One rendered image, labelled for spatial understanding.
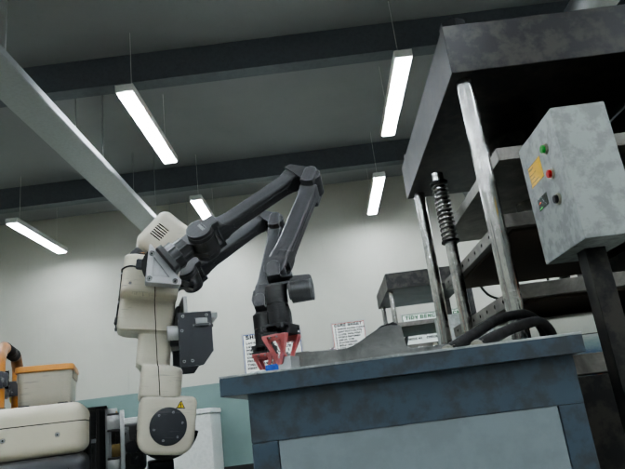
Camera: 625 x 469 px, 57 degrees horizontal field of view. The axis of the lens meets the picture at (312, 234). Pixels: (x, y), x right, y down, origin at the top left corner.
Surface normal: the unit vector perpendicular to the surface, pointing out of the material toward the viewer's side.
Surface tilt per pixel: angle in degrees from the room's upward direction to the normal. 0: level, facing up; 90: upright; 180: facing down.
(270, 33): 180
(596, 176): 90
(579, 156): 90
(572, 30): 90
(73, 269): 90
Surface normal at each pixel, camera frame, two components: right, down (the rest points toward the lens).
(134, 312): 0.29, -0.32
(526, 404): -0.04, -0.29
